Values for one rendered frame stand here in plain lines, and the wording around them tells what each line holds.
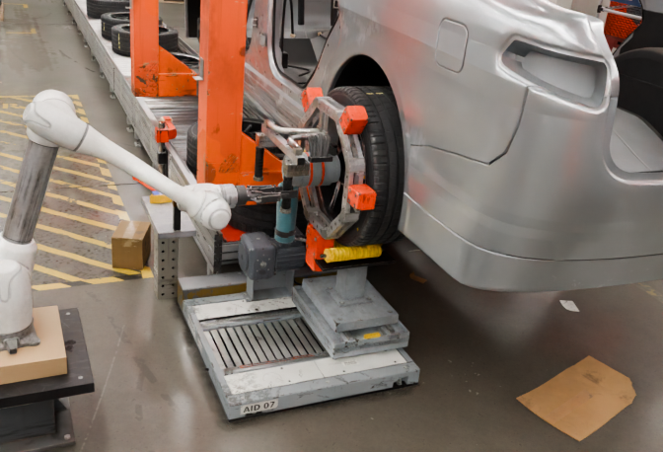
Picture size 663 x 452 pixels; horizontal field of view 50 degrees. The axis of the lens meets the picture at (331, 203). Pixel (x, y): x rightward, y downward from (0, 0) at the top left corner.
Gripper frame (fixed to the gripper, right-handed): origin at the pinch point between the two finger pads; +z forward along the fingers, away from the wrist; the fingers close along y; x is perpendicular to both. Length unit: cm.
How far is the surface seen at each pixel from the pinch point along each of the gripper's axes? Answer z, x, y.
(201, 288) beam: -17, -70, -56
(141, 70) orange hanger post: -11, -13, -251
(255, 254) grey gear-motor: 2, -45, -38
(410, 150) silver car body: 36, 24, 26
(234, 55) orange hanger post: -5, 39, -59
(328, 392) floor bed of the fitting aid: 15, -78, 24
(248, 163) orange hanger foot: 4, -11, -61
